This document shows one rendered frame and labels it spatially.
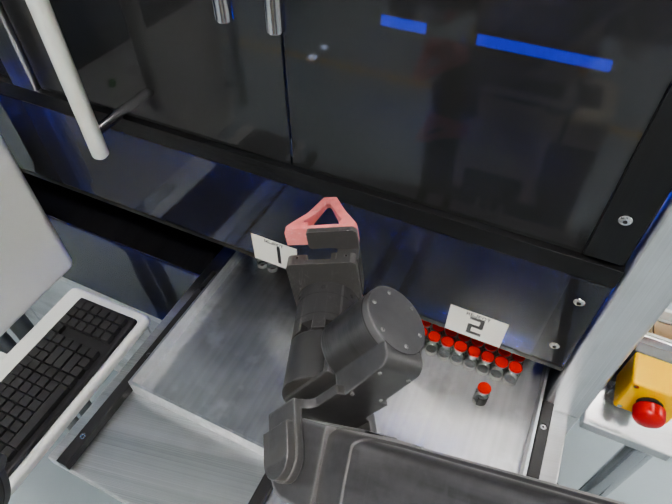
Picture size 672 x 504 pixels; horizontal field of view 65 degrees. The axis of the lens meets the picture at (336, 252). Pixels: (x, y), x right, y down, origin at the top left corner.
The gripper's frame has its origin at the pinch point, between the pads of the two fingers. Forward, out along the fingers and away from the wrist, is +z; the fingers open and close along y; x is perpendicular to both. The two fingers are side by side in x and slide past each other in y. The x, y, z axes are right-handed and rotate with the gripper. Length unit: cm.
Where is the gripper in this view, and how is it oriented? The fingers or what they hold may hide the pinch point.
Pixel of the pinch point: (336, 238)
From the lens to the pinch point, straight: 56.7
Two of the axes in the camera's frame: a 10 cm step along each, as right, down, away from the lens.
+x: -9.9, 0.4, 1.5
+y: -1.4, -7.3, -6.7
